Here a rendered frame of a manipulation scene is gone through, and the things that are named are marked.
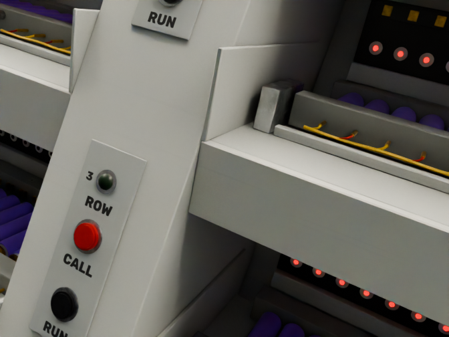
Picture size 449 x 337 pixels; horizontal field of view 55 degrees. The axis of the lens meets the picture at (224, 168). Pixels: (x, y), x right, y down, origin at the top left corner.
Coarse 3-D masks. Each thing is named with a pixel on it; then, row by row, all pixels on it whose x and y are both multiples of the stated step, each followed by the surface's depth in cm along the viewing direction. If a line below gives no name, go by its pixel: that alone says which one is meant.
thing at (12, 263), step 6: (0, 258) 35; (6, 258) 35; (0, 264) 35; (6, 264) 35; (12, 264) 35; (0, 270) 34; (6, 270) 34; (12, 270) 34; (0, 276) 34; (6, 276) 34; (0, 282) 34; (6, 282) 34; (0, 288) 34; (6, 288) 34
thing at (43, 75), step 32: (0, 0) 45; (32, 0) 49; (64, 0) 49; (96, 0) 47; (0, 32) 40; (32, 32) 37; (64, 32) 36; (0, 64) 30; (32, 64) 32; (64, 64) 33; (0, 96) 30; (32, 96) 29; (64, 96) 27; (0, 128) 31; (32, 128) 29
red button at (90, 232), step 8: (80, 224) 25; (88, 224) 25; (80, 232) 25; (88, 232) 25; (96, 232) 25; (80, 240) 25; (88, 240) 25; (96, 240) 25; (80, 248) 25; (88, 248) 25
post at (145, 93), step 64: (128, 0) 26; (256, 0) 24; (320, 0) 34; (128, 64) 26; (192, 64) 24; (320, 64) 41; (64, 128) 27; (128, 128) 25; (192, 128) 24; (64, 192) 26; (128, 256) 25; (192, 256) 28; (0, 320) 28; (128, 320) 24
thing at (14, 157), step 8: (0, 144) 51; (0, 152) 51; (8, 152) 51; (16, 152) 50; (8, 160) 51; (16, 160) 50; (24, 160) 50; (32, 160) 49; (40, 160) 49; (24, 168) 50; (32, 168) 49; (40, 168) 49; (40, 176) 49; (0, 304) 28
